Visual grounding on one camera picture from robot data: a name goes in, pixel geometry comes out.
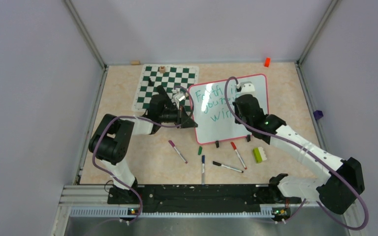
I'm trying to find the black microphone grey head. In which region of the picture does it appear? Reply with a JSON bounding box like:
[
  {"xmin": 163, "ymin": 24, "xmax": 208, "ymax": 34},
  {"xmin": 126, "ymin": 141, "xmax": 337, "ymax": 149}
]
[{"xmin": 157, "ymin": 85, "xmax": 169, "ymax": 98}]

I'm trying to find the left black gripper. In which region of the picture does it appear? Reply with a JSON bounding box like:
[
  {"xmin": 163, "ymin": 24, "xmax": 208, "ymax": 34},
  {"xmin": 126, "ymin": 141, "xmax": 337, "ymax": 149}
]
[{"xmin": 159, "ymin": 104, "xmax": 197, "ymax": 128}]

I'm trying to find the black cap marker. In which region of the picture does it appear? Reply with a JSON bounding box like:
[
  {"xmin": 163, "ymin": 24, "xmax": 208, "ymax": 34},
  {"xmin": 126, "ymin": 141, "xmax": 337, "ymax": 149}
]
[{"xmin": 212, "ymin": 161, "xmax": 244, "ymax": 173}]

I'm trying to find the pink framed whiteboard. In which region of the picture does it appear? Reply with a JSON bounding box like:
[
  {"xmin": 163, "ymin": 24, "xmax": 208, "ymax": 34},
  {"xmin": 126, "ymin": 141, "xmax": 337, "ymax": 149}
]
[{"xmin": 189, "ymin": 74, "xmax": 269, "ymax": 145}]

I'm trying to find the orange block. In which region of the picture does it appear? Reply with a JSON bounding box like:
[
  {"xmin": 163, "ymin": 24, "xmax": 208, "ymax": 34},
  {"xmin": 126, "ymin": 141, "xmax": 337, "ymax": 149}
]
[{"xmin": 264, "ymin": 58, "xmax": 271, "ymax": 67}]

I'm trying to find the green white chess mat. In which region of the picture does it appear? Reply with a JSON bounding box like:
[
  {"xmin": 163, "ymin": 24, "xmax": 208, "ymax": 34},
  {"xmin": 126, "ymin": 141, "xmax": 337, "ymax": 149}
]
[{"xmin": 132, "ymin": 64, "xmax": 199, "ymax": 112}]

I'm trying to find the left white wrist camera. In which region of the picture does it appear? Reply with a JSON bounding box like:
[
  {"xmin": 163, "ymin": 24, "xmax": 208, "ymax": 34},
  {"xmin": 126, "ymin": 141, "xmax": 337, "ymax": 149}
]
[{"xmin": 172, "ymin": 92, "xmax": 186, "ymax": 105}]

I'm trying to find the purple cap marker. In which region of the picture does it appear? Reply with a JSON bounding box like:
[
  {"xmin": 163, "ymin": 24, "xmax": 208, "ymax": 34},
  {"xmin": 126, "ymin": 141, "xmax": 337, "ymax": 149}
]
[{"xmin": 168, "ymin": 140, "xmax": 188, "ymax": 164}]

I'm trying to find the wooden cork piece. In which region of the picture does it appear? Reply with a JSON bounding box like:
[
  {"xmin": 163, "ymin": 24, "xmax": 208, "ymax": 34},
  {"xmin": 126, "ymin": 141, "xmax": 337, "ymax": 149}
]
[{"xmin": 130, "ymin": 60, "xmax": 141, "ymax": 65}]

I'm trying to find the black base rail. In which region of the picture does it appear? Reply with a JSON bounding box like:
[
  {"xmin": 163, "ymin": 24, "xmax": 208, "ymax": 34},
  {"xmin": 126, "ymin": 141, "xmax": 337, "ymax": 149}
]
[{"xmin": 107, "ymin": 184, "xmax": 302, "ymax": 214}]

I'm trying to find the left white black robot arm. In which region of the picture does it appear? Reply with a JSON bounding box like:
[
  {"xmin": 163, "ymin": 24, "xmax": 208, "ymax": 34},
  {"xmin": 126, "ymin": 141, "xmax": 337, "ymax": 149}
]
[{"xmin": 88, "ymin": 92, "xmax": 198, "ymax": 203}]

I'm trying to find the blue cap marker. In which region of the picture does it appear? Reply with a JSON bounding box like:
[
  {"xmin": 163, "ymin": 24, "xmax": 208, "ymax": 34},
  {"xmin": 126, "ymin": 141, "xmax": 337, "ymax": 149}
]
[{"xmin": 201, "ymin": 155, "xmax": 205, "ymax": 185}]

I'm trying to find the red cap marker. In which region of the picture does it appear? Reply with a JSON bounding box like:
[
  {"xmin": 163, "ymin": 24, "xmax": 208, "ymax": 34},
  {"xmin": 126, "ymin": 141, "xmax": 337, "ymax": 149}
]
[{"xmin": 230, "ymin": 142, "xmax": 247, "ymax": 170}]

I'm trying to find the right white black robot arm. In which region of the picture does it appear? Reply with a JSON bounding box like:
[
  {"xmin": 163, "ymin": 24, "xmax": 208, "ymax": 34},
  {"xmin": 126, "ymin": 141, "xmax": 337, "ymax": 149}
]
[{"xmin": 232, "ymin": 94, "xmax": 365, "ymax": 214}]

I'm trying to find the lime green lego brick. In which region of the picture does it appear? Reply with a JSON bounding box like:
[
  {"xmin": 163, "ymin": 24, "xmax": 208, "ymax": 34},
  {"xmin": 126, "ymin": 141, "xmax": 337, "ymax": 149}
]
[{"xmin": 252, "ymin": 147, "xmax": 267, "ymax": 164}]

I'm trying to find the purple block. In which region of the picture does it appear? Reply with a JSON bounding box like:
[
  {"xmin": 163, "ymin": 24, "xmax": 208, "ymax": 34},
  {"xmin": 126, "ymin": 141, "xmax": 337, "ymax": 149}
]
[{"xmin": 313, "ymin": 110, "xmax": 324, "ymax": 120}]

